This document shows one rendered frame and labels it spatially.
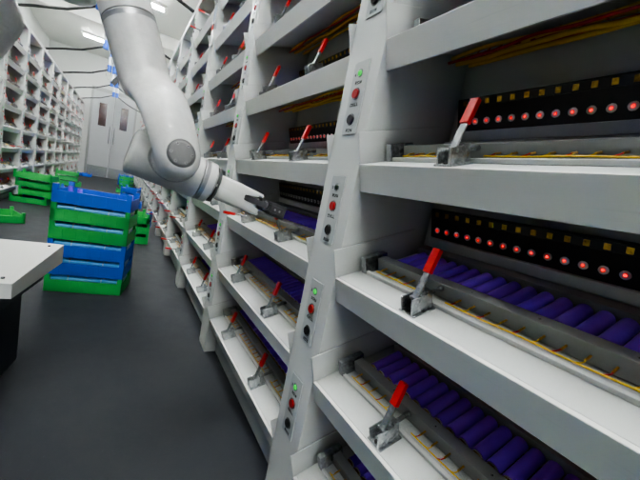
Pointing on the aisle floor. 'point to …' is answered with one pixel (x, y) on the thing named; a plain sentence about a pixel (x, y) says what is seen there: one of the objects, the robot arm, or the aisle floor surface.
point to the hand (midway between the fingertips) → (275, 210)
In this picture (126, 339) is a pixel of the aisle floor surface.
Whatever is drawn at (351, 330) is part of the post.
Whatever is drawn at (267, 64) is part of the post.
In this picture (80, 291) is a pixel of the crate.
